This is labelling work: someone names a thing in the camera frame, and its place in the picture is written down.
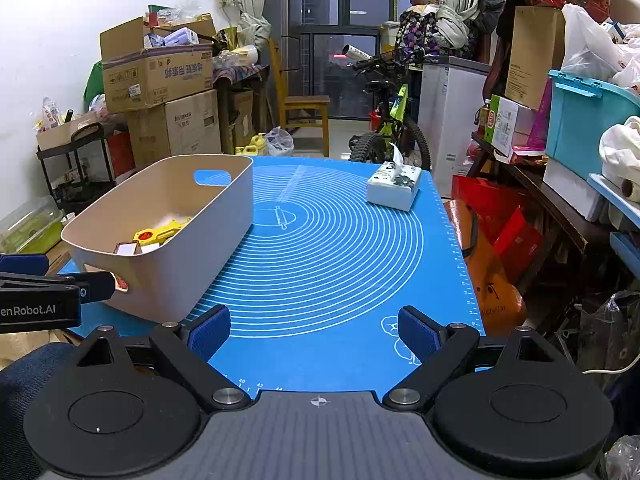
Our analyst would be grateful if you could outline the tall brown cardboard box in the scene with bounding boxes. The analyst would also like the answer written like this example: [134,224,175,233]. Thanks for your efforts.
[503,5,567,111]

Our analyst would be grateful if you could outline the open printed cardboard box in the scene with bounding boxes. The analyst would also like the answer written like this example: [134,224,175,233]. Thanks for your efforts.
[99,16,217,114]

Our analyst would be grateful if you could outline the white cloth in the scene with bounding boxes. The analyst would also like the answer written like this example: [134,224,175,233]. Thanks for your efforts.
[598,115,640,197]

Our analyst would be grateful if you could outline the black metal rack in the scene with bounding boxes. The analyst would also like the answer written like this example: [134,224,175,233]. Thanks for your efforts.
[35,122,119,212]

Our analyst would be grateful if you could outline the red paper bag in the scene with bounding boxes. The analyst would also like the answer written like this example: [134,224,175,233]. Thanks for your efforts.
[450,175,544,287]

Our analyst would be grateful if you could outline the beige plastic storage bin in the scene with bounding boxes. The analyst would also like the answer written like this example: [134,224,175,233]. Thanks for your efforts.
[60,153,255,322]

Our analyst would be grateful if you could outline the dark blue cloth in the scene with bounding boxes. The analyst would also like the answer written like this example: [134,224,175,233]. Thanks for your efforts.
[0,342,77,480]

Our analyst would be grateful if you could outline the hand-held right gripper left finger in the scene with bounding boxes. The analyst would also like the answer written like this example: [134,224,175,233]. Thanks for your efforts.
[64,304,252,411]

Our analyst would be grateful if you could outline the floral patterned cloth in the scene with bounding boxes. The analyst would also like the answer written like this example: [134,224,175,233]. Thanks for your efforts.
[397,7,442,69]

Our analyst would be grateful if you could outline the white chest freezer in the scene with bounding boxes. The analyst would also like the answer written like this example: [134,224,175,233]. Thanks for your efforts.
[416,56,494,199]

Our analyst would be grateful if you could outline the green white carton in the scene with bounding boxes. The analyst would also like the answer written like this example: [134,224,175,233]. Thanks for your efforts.
[483,94,539,159]

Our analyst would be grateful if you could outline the blue silicone baking mat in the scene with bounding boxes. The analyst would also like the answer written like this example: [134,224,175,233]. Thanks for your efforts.
[56,155,487,396]

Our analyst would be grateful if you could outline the dark wooden shelf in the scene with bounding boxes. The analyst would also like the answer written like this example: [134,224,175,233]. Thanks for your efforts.
[471,131,613,263]

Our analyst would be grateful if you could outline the clear plastic bag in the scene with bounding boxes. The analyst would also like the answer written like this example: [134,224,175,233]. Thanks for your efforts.
[554,289,640,372]

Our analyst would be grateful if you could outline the wooden chair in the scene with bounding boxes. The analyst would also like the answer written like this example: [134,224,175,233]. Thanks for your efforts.
[269,37,331,159]

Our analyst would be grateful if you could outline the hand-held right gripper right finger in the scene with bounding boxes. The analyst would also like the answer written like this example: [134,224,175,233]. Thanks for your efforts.
[382,305,568,411]

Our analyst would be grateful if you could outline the white foam box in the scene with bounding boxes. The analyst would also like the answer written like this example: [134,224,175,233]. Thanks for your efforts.
[542,157,609,224]

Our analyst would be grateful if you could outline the dark cluttered side table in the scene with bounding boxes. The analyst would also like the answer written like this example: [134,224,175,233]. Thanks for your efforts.
[214,62,271,157]

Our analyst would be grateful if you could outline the white tissue box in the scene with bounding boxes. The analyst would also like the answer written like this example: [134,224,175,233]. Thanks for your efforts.
[366,142,421,212]

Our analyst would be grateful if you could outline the green bag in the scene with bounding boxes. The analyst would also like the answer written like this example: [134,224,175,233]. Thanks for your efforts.
[83,59,106,107]

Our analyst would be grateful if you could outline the yellow red toy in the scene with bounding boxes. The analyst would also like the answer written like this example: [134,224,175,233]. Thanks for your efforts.
[132,217,194,249]

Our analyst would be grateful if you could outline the large white plastic bag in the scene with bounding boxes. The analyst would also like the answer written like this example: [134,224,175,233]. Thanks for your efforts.
[560,2,640,92]

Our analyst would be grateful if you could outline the teal plastic storage bin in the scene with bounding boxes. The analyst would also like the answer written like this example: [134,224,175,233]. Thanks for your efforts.
[546,68,640,182]

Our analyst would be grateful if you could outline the green black bicycle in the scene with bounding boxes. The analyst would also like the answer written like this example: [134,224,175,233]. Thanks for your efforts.
[346,42,432,171]

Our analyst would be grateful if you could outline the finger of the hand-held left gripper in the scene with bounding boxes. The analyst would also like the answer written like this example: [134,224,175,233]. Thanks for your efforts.
[0,270,118,305]
[0,253,51,277]

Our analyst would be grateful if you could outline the orange paper bag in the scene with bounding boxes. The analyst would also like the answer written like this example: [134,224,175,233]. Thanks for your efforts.
[444,199,528,337]

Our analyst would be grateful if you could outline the green clear plastic box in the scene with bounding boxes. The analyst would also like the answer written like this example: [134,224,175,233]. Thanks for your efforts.
[0,194,64,254]

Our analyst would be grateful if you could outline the yellow plastic bottles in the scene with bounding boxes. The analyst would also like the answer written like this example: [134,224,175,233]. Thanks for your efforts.
[234,132,269,157]

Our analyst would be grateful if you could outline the small open cardboard box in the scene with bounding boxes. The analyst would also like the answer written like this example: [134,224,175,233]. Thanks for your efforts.
[35,111,102,152]

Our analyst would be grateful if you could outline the grey refrigerator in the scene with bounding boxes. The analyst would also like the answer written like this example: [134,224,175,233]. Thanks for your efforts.
[264,0,304,99]

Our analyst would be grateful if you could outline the red white carton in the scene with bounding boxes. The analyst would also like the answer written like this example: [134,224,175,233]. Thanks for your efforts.
[107,130,137,177]

